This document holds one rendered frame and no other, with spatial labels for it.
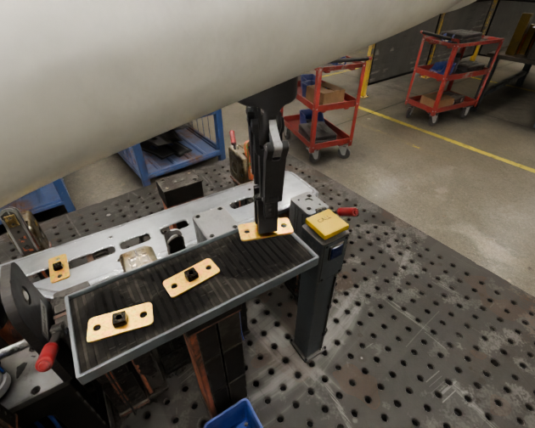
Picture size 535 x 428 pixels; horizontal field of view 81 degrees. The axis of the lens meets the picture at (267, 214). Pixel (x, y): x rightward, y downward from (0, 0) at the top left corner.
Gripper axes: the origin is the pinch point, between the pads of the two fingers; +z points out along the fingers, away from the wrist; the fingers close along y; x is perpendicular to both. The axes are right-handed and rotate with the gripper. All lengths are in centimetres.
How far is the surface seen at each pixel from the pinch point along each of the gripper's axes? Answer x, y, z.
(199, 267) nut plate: 11.1, -0.7, 9.5
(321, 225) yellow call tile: -11.9, 4.9, 9.9
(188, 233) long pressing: 14.5, 26.8, 25.8
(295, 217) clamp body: -14.0, 25.6, 24.9
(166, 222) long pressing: 20.1, 33.1, 25.8
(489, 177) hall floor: -249, 157, 126
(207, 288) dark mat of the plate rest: 10.3, -4.8, 9.8
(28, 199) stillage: 139, 191, 109
